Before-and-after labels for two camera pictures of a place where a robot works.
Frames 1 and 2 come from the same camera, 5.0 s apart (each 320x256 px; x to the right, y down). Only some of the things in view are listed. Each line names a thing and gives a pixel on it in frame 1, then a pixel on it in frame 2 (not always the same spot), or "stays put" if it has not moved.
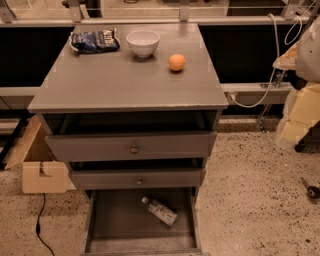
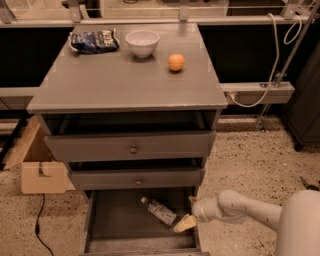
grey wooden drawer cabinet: x=133 y=109 stays put
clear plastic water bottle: x=160 y=211 stays put
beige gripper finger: x=288 y=60 to x=205 y=209
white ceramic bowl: x=144 y=43 stays put
